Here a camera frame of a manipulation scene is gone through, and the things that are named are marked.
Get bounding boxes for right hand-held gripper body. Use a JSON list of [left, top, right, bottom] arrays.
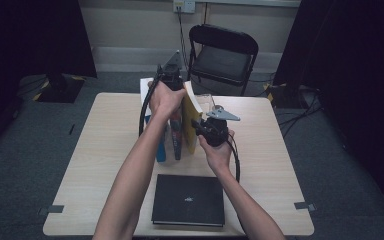
[[201, 107, 241, 148]]

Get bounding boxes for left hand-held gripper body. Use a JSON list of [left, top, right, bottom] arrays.
[[156, 49, 185, 92]]

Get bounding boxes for yellow book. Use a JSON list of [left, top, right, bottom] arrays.
[[181, 80, 204, 155]]

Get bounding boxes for red and blue dragon book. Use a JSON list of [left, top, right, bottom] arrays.
[[169, 109, 184, 161]]

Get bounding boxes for clear acrylic book rack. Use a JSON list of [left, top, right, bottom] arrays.
[[193, 93, 222, 149]]

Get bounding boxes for thick blue book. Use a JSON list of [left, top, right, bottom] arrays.
[[139, 77, 168, 164]]

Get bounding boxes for black book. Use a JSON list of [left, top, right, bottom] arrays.
[[150, 173, 226, 228]]

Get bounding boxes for person's right hand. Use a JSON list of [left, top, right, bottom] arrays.
[[198, 130, 236, 177]]

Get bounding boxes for person's left hand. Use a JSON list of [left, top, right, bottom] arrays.
[[148, 80, 188, 118]]

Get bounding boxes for black folding chair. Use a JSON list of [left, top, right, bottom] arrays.
[[185, 23, 260, 97]]

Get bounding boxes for black stand base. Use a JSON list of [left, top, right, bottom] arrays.
[[265, 83, 302, 109], [32, 73, 87, 104]]

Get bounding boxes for grey tape strip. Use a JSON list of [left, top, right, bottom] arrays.
[[37, 204, 65, 216], [293, 201, 317, 213]]

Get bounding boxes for black curtain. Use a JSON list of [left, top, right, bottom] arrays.
[[272, 0, 384, 214], [0, 0, 98, 159]]

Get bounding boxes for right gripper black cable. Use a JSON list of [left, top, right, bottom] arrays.
[[225, 132, 242, 184]]

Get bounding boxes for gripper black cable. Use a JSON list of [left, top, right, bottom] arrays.
[[138, 73, 163, 137], [225, 132, 242, 184]]

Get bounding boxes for black power cable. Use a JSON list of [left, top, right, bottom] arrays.
[[177, 5, 192, 73]]

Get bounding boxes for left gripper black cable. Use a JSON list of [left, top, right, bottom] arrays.
[[138, 73, 163, 137]]

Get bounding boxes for white wall socket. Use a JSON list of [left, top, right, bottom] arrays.
[[172, 0, 197, 15]]

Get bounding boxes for black floor cables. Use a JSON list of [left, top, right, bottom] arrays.
[[277, 84, 324, 139]]

